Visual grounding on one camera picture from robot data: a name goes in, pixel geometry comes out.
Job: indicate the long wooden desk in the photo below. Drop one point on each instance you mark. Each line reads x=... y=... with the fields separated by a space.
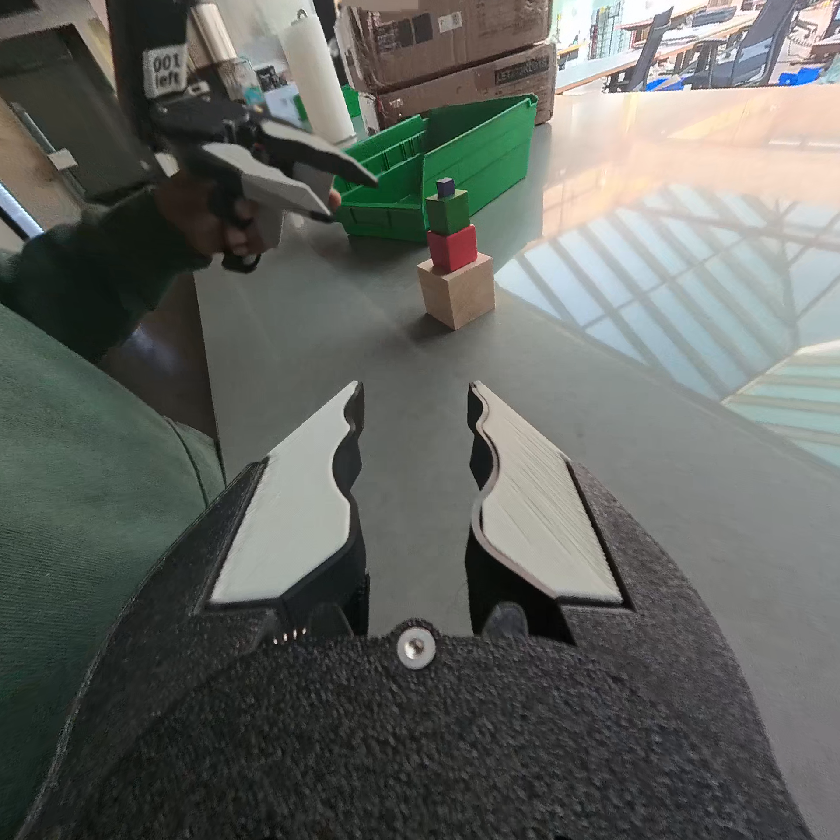
x=590 y=69

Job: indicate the black office chair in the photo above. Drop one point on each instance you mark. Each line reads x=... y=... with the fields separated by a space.
x=646 y=46
x=754 y=46

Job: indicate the green plastic bin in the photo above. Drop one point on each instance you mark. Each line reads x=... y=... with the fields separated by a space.
x=472 y=144

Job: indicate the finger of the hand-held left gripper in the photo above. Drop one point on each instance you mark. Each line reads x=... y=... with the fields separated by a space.
x=275 y=187
x=308 y=151

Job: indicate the person's left forearm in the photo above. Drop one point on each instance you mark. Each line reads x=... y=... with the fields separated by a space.
x=85 y=282

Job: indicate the big brown cardboard box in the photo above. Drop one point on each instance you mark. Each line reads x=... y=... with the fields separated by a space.
x=459 y=88

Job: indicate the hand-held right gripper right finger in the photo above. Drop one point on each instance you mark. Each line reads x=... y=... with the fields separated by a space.
x=544 y=531

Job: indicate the taped brown cardboard box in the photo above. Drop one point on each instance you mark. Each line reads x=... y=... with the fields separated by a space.
x=459 y=33

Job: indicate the white paper roll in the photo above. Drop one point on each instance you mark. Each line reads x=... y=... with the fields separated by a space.
x=318 y=79

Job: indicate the blue storage bin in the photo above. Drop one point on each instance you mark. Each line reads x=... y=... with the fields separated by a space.
x=797 y=77
x=666 y=83

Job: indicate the person's left hand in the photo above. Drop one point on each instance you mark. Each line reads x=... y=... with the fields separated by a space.
x=190 y=216

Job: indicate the tiny blue wooden cube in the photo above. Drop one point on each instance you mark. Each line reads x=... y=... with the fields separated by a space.
x=445 y=187

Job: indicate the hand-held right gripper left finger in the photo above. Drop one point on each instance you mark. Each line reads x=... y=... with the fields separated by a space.
x=289 y=531

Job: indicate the small dark green wooden cube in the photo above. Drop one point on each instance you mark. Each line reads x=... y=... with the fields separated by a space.
x=449 y=213

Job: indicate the person's green clothing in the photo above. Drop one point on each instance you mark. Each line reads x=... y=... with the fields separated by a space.
x=85 y=492

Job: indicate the red wooden cube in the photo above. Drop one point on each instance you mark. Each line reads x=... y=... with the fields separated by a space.
x=453 y=249

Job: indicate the large plain wooden cube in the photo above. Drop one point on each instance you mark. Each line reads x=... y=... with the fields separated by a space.
x=459 y=295

